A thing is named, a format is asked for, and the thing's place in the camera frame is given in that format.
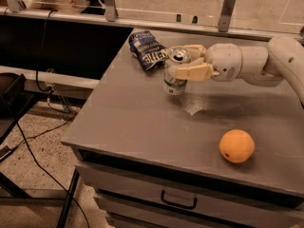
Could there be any grey drawer cabinet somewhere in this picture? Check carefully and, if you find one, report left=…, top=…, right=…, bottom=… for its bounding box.
left=64, top=31, right=304, bottom=228

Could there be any orange fruit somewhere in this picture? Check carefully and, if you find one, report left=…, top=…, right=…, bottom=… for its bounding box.
left=219, top=129, right=256, bottom=163

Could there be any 7up soda can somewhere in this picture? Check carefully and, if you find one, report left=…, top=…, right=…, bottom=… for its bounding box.
left=163, top=46, right=191, bottom=95

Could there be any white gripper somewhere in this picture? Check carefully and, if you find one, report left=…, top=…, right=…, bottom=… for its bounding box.
left=168, top=44, right=242, bottom=82

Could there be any black cable on floor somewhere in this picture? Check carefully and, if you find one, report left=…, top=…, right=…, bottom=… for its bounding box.
left=15, top=9, right=93, bottom=228

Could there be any black drawer handle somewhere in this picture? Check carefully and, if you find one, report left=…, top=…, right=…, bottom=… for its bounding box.
left=161, top=190, right=198, bottom=210

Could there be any blue Kettle chips bag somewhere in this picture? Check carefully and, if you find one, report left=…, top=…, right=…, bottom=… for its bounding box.
left=128, top=30, right=167, bottom=71

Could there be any metal bracket right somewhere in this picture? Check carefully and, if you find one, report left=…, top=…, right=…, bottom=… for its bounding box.
left=218, top=0, right=237, bottom=32

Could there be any black metal table leg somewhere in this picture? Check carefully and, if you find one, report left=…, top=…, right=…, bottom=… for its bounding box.
left=56, top=170, right=79, bottom=228

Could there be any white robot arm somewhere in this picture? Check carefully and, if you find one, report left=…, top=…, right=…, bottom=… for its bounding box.
left=163, top=36, right=304, bottom=104

